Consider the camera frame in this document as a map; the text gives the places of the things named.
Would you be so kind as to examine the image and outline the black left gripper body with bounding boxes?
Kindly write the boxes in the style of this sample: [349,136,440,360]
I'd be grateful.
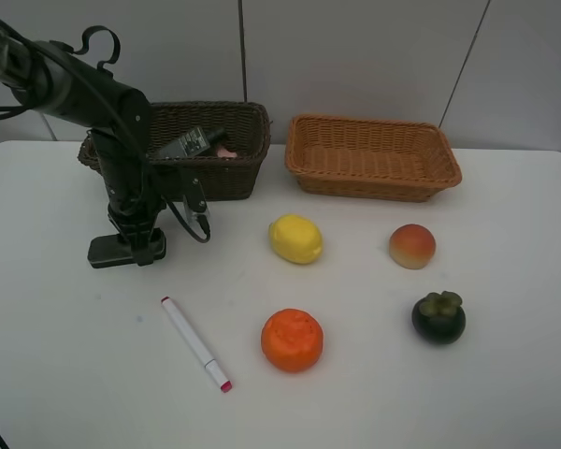
[108,199,165,237]

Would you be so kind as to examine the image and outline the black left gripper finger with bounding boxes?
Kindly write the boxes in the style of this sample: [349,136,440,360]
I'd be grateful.
[133,226,154,267]
[117,231,137,262]

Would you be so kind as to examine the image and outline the black whiteboard eraser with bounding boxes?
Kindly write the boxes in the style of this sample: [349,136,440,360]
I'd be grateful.
[87,228,166,268]

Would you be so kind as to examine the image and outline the dark grey square bottle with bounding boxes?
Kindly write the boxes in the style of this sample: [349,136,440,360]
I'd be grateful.
[156,126,227,159]

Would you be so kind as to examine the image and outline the pink bottle white cap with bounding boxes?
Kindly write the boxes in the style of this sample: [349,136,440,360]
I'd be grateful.
[216,145,237,159]

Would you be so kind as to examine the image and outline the white marker pink caps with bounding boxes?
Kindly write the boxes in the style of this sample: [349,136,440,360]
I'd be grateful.
[161,297,233,393]

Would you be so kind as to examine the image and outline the yellow lemon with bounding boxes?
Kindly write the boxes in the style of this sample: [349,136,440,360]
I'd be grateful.
[268,214,324,265]

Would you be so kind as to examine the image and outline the orange tangerine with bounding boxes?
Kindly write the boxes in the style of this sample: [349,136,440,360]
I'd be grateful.
[260,309,324,373]

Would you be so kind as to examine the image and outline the red-yellow peach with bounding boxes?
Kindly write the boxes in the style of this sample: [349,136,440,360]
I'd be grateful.
[388,224,437,269]

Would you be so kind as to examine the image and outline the dark mangosteen green calyx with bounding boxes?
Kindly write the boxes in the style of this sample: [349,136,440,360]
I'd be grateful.
[411,291,467,345]

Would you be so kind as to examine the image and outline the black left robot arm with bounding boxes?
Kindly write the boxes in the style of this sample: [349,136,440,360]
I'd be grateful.
[0,20,166,268]

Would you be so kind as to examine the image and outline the dark brown wicker basket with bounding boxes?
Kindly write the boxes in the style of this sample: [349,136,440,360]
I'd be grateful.
[78,101,273,203]

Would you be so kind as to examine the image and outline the orange wicker basket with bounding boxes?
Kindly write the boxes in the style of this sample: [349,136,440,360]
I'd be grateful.
[284,114,463,202]

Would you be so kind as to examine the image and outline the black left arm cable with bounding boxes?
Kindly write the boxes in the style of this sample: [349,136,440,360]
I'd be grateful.
[0,8,212,244]

